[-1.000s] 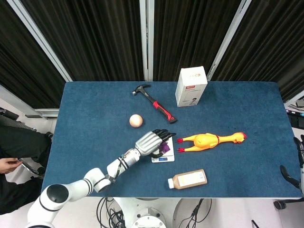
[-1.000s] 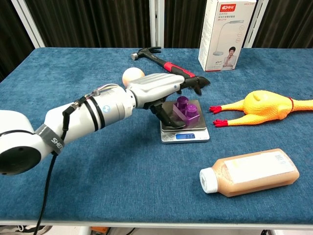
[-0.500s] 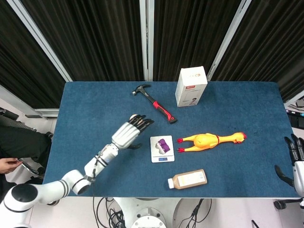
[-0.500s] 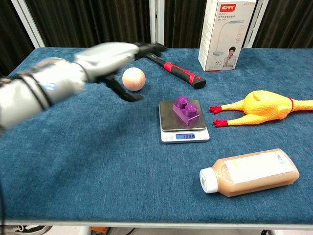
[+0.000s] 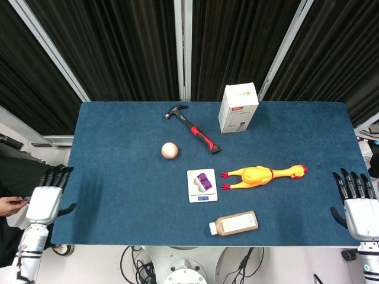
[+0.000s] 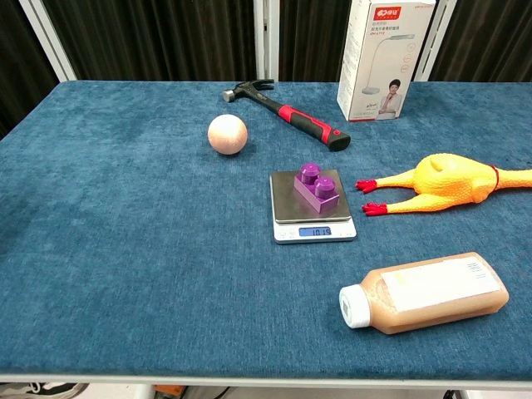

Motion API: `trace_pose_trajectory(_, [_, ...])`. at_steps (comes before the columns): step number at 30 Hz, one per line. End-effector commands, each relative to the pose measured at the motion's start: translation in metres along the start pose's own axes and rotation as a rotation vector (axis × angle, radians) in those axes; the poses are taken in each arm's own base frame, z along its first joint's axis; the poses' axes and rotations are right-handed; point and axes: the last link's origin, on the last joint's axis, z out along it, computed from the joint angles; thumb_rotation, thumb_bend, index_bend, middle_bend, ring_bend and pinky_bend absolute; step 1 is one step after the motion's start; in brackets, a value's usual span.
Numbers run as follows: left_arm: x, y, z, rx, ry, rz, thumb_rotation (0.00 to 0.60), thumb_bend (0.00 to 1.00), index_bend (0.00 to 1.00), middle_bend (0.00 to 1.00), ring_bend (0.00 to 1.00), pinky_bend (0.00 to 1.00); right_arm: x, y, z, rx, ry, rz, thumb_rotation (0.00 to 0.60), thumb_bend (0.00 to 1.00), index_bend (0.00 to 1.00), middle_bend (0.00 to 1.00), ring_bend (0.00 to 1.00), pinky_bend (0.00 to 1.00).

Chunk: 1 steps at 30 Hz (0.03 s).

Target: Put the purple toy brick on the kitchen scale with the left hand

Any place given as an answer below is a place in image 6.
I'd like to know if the purple toy building block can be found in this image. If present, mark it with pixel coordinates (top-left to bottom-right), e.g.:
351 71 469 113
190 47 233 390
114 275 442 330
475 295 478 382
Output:
293 162 342 215

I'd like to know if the digital kitchen scale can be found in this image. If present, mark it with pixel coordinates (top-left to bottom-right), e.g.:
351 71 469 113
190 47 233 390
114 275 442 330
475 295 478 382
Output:
269 169 358 245

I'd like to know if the pale pink ball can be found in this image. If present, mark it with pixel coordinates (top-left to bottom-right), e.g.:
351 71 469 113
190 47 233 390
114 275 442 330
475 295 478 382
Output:
207 113 249 156

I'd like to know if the black red claw hammer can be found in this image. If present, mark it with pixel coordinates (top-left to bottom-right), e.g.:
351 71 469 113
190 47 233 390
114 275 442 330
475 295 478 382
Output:
221 78 352 153

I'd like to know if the blue velvet tablecloth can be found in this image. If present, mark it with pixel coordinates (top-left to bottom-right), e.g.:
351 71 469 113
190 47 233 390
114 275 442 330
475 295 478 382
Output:
0 80 532 378

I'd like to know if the white desk lamp box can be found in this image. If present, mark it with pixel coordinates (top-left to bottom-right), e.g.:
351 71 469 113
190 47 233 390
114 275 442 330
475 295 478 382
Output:
336 0 438 123

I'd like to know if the yellow rubber chicken toy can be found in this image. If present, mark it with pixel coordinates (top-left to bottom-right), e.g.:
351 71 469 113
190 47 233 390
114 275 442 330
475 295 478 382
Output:
355 152 532 216

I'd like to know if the orange bottle with white cap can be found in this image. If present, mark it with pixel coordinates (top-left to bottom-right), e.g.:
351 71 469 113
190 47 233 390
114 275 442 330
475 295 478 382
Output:
338 251 510 335

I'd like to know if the dark pleated curtain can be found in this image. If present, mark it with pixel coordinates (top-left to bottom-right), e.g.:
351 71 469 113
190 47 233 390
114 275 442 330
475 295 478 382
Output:
0 0 532 140

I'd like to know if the black white sneaker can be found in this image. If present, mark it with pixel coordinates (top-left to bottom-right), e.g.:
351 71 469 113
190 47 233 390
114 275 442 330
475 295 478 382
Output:
0 382 90 399

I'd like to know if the white metal frame post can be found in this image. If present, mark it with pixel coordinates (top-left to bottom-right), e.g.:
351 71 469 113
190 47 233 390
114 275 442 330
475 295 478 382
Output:
253 0 281 82
17 0 78 82
413 0 458 82

